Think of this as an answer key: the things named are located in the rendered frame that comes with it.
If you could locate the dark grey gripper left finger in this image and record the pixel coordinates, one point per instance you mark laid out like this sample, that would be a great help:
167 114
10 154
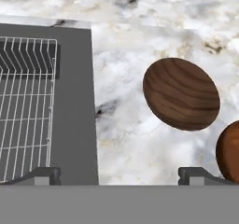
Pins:
46 175

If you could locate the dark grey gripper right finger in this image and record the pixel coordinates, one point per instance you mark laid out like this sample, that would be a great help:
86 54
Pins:
193 175

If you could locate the reddish brown wooden bowl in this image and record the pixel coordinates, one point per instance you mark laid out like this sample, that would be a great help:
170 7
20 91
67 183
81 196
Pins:
229 153

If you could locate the grey sink basin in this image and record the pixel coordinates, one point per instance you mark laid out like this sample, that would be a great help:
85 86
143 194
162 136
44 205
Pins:
74 109

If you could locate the dark brown wooden bowl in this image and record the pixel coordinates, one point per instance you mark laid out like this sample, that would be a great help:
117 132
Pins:
181 94

